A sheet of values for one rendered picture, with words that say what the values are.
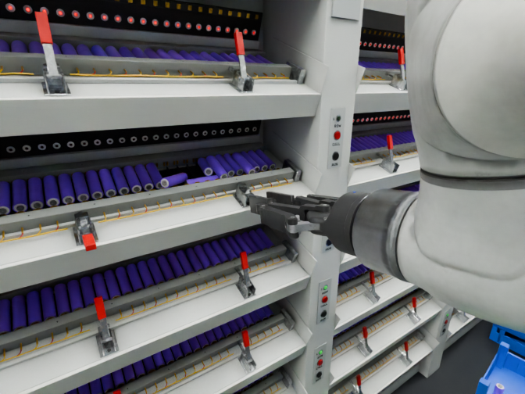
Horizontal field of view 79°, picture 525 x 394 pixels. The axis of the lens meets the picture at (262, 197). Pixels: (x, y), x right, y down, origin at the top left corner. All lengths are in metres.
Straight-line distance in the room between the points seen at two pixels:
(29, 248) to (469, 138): 0.50
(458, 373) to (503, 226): 1.54
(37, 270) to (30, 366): 0.17
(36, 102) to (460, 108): 0.42
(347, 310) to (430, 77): 0.84
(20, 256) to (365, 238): 0.43
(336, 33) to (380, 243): 0.45
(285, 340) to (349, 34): 0.70
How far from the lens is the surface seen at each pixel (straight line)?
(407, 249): 0.31
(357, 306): 1.02
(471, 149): 0.23
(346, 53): 0.69
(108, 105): 0.48
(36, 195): 0.59
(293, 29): 0.72
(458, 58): 0.20
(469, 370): 1.82
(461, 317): 1.79
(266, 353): 0.85
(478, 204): 0.25
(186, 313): 0.65
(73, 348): 0.65
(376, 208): 0.33
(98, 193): 0.58
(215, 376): 0.81
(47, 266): 0.53
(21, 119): 0.48
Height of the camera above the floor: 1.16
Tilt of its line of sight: 19 degrees down
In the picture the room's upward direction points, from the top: straight up
